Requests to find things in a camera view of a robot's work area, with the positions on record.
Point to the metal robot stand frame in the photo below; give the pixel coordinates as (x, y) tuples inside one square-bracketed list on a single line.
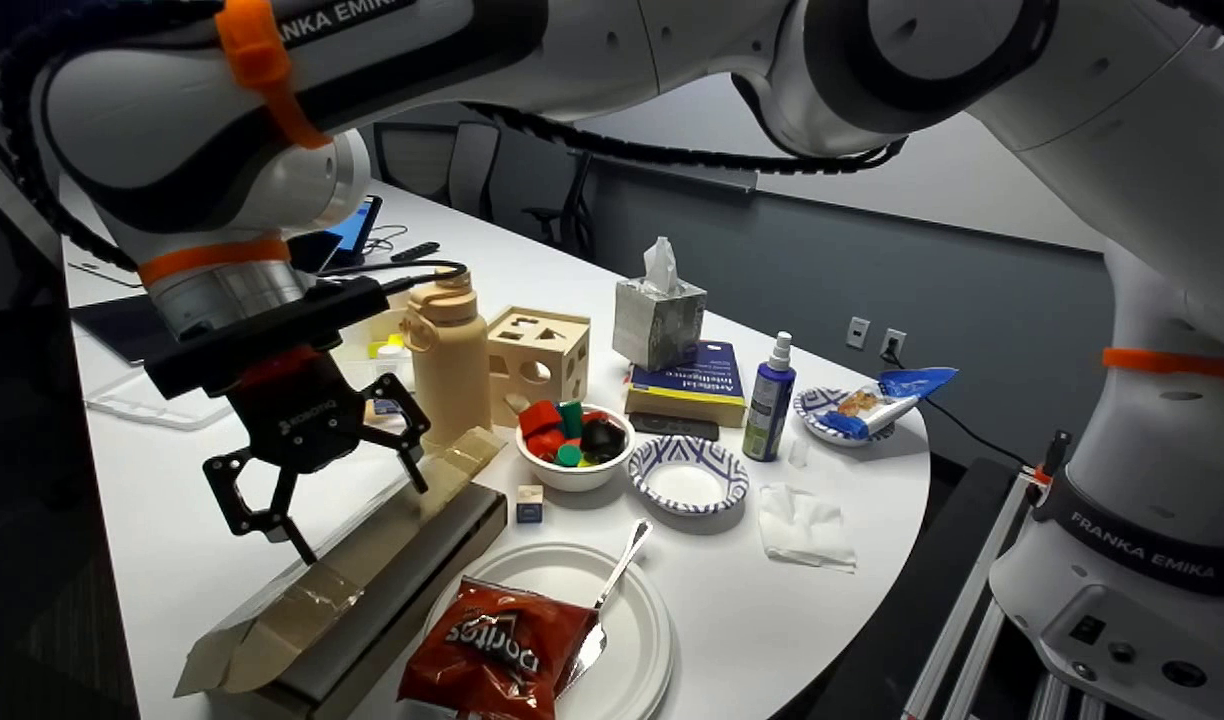
[(966, 602)]

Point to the brown cardboard box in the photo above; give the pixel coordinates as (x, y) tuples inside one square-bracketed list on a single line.
[(372, 563)]

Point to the red toy block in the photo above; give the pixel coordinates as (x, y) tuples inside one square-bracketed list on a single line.
[(545, 447), (543, 416)]

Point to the small black pen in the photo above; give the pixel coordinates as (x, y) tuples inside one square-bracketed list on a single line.
[(412, 249)]

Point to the wooden shape sorter box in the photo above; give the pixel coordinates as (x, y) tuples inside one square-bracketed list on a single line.
[(536, 355)]

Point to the small yellow object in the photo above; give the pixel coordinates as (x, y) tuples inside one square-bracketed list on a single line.
[(394, 346)]

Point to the tablet with blue screen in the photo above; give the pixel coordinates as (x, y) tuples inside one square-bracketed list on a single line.
[(336, 237)]

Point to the white bowl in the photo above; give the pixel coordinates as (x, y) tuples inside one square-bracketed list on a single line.
[(575, 472)]

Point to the dark flat laptop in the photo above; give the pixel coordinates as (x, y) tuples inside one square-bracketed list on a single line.
[(104, 324)]

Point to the black handheld device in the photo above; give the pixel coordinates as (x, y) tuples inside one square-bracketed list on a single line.
[(677, 426)]

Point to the blue patterned paper plate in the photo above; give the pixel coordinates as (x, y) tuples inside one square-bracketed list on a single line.
[(816, 423)]

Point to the green toy block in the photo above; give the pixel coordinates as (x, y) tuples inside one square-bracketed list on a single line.
[(575, 416), (570, 457)]

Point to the blue Artificial Intelligence book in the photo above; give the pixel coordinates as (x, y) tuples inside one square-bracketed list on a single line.
[(695, 371)]

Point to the blue spray bottle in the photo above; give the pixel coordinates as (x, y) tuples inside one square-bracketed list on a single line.
[(771, 407)]

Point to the black office chair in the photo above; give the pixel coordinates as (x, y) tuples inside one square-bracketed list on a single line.
[(535, 183)]

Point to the white paper cupcake liner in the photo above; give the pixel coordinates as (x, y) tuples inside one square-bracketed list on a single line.
[(685, 480)]

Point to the clear plastic bag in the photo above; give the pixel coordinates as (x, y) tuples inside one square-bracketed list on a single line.
[(804, 524)]

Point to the white wall outlet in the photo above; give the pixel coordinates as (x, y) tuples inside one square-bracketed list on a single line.
[(895, 346), (858, 333)]

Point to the grey tissue box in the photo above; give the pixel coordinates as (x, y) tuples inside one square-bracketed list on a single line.
[(659, 320)]

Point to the black toy block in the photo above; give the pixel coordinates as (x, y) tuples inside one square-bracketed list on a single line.
[(601, 439)]

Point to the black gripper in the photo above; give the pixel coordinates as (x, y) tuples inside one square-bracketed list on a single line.
[(299, 415)]

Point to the blue white pretzel bag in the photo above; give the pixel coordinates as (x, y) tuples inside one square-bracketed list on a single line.
[(895, 401)]

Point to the red Doritos chip bag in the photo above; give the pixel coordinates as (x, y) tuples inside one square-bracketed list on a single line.
[(497, 655)]

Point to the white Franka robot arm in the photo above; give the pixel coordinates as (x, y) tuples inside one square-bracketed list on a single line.
[(636, 55)]

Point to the white paper plate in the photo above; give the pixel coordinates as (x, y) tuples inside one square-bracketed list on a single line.
[(632, 641)]

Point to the small wooden cube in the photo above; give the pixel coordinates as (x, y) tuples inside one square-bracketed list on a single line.
[(531, 505)]

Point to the tan water bottle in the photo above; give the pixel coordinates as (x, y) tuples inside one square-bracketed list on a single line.
[(450, 363)]

